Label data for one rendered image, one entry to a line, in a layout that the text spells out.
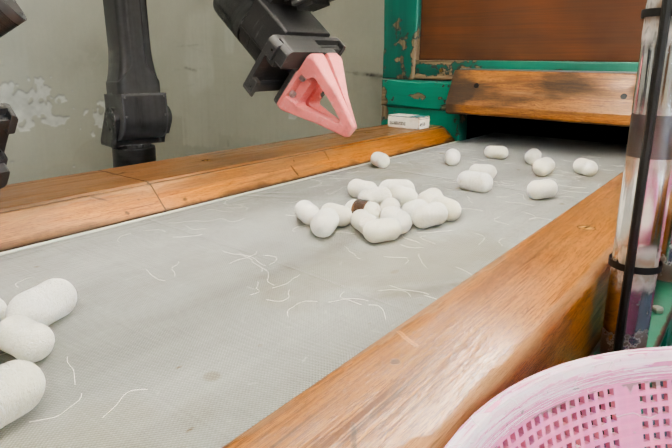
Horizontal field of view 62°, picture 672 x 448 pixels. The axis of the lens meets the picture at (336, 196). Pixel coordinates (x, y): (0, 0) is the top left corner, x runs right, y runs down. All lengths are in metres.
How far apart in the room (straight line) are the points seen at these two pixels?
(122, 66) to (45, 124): 1.83
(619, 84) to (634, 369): 0.64
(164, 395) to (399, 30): 0.86
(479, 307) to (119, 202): 0.34
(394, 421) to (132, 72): 0.71
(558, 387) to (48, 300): 0.24
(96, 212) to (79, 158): 2.25
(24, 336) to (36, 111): 2.36
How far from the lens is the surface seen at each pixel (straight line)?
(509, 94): 0.89
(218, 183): 0.58
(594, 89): 0.86
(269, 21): 0.56
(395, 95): 1.04
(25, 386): 0.25
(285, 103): 0.56
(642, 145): 0.32
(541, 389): 0.22
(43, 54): 2.66
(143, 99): 0.85
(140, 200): 0.53
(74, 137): 2.73
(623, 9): 0.91
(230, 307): 0.33
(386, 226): 0.42
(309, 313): 0.32
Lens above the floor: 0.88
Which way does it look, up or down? 14 degrees down
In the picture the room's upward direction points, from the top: 1 degrees clockwise
